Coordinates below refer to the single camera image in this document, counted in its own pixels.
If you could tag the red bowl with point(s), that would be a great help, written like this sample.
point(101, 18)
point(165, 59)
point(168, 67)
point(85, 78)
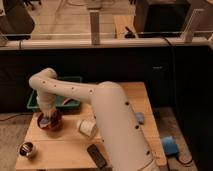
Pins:
point(57, 120)

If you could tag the blue towel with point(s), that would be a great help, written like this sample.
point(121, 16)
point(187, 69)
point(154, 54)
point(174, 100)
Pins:
point(46, 122)

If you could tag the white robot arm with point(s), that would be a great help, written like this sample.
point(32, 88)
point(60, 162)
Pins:
point(123, 139)

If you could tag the white paper cup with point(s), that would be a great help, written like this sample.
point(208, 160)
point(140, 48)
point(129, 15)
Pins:
point(87, 127)

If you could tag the green plastic tray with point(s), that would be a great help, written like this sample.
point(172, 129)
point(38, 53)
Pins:
point(61, 103)

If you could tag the black clamp tool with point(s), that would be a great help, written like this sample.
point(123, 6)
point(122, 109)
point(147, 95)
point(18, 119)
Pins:
point(129, 33)

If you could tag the black remote control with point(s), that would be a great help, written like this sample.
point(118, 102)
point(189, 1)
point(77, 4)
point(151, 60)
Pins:
point(96, 156)

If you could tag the wooden table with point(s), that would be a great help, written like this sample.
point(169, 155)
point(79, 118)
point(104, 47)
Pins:
point(66, 149)

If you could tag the blue box on floor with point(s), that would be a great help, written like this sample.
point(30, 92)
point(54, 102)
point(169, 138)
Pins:
point(169, 145)

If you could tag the small metal cup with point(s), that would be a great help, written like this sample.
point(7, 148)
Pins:
point(27, 149)

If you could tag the black office chair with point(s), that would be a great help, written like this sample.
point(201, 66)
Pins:
point(16, 24)

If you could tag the grey metal post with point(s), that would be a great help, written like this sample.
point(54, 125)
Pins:
point(95, 29)

